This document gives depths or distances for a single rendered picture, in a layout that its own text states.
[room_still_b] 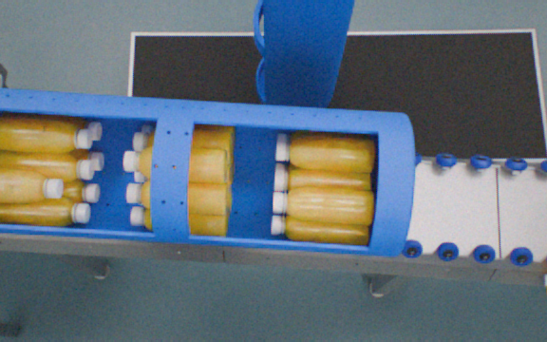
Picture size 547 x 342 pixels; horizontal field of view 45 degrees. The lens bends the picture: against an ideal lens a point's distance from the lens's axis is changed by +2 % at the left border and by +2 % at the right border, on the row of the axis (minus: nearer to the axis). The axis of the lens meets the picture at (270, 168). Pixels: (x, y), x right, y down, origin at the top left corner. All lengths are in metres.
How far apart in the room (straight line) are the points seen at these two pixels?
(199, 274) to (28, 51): 1.11
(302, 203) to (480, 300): 1.32
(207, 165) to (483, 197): 0.64
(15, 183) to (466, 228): 0.94
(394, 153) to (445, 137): 1.23
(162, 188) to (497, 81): 1.63
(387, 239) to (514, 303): 1.32
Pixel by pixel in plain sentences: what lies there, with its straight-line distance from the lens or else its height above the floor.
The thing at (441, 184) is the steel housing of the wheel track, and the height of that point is 0.93.
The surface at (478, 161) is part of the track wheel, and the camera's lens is 1.49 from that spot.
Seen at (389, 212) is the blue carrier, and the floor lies 1.21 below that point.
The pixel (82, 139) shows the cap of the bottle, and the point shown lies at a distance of 1.34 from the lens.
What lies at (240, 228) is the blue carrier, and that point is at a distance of 1.38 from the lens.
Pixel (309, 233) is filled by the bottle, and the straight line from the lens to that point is 1.29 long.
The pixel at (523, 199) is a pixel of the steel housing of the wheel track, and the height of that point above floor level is 0.93.
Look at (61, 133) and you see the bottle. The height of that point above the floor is 1.13.
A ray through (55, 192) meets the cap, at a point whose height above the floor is 1.12.
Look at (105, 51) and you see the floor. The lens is 2.70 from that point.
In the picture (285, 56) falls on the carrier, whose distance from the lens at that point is 1.89.
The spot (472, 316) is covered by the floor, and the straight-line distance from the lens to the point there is 2.44.
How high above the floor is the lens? 2.33
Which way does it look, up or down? 73 degrees down
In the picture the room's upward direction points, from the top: straight up
